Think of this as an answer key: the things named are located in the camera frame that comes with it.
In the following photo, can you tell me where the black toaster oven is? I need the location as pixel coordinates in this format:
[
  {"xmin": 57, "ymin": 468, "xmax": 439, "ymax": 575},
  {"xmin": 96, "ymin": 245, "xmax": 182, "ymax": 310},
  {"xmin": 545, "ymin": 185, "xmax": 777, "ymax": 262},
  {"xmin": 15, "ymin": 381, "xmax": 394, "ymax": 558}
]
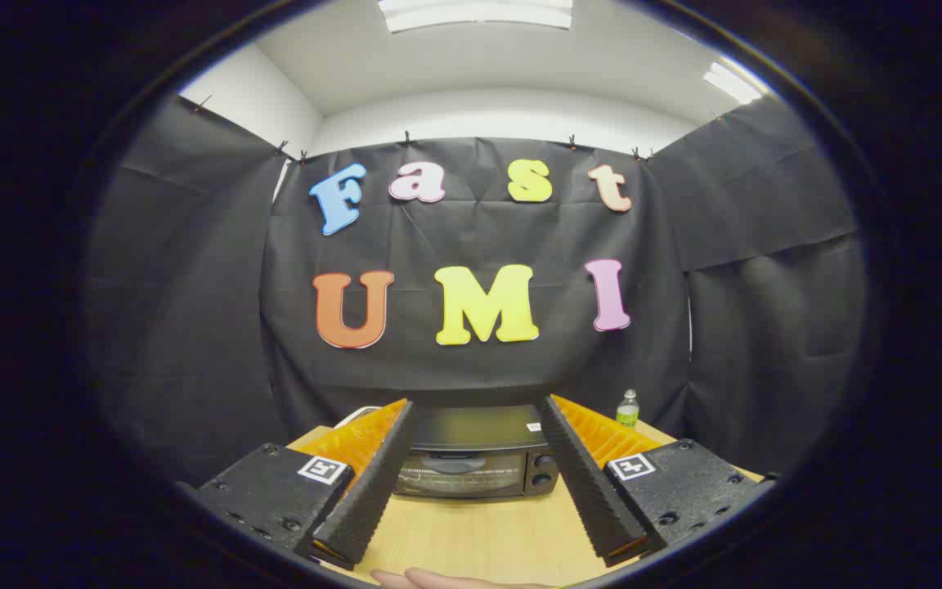
[{"xmin": 393, "ymin": 404, "xmax": 562, "ymax": 500}]

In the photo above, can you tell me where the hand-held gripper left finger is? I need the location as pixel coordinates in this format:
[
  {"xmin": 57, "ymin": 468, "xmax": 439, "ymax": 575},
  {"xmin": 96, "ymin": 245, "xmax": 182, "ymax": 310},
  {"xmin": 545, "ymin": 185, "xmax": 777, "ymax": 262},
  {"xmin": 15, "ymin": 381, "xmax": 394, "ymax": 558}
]
[{"xmin": 189, "ymin": 398, "xmax": 416, "ymax": 572}]

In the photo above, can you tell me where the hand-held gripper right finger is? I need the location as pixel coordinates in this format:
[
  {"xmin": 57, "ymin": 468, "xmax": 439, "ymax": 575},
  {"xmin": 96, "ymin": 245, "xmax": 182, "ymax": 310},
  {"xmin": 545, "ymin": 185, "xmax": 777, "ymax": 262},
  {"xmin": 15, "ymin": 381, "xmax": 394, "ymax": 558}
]
[{"xmin": 536, "ymin": 394, "xmax": 778, "ymax": 568}]

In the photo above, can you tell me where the long ceiling light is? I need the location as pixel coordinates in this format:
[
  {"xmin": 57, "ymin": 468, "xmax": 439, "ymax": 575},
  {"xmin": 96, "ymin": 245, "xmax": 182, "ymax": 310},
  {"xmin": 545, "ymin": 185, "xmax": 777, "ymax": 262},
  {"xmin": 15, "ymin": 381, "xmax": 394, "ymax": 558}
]
[{"xmin": 379, "ymin": 0, "xmax": 574, "ymax": 34}]

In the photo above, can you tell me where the small ceiling light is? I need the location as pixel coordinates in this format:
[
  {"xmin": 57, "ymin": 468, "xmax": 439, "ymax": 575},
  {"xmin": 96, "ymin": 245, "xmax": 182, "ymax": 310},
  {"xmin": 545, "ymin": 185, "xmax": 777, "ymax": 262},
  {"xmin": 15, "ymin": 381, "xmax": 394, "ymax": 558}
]
[{"xmin": 702, "ymin": 61, "xmax": 766, "ymax": 105}]

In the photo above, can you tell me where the row of black clips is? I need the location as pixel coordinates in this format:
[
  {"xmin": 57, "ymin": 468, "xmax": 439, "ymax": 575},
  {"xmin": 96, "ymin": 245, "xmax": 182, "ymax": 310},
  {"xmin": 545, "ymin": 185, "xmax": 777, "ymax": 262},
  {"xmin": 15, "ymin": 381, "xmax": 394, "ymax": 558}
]
[{"xmin": 189, "ymin": 92, "xmax": 725, "ymax": 164}]

